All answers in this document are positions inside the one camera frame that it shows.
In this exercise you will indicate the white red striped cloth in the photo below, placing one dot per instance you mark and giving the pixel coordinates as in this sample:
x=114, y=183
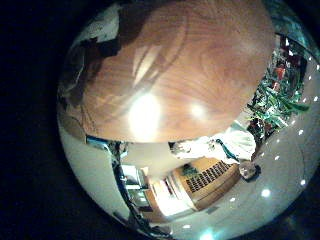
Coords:
x=103, y=26

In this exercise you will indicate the wooden slotted cabinet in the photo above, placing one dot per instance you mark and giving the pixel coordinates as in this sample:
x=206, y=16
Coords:
x=210, y=180

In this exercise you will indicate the green leafy plant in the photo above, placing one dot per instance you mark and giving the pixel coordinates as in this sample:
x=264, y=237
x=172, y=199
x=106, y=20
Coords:
x=276, y=103

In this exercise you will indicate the black frame post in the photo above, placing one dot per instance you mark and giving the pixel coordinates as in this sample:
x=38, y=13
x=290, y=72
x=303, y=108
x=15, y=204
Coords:
x=123, y=186

